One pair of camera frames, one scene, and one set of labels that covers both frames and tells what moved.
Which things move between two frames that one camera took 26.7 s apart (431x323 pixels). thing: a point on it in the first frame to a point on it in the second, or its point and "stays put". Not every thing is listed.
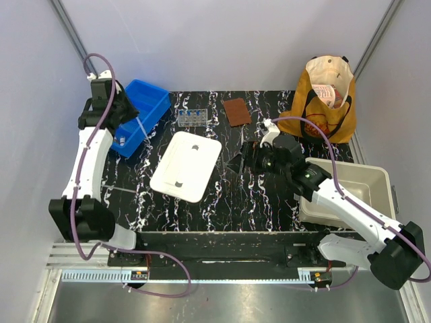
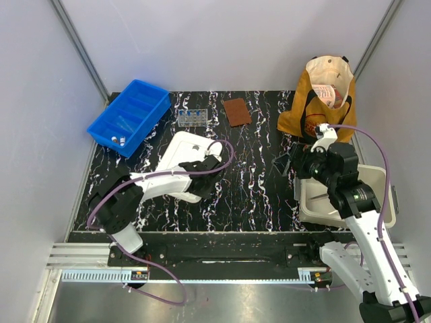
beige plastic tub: [370, 184] stays put
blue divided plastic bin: [151, 102] stays put
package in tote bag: [330, 94] stays put
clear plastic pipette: [141, 127] to [122, 124]
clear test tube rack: [192, 118] stays put
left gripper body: [126, 111] to [205, 193]
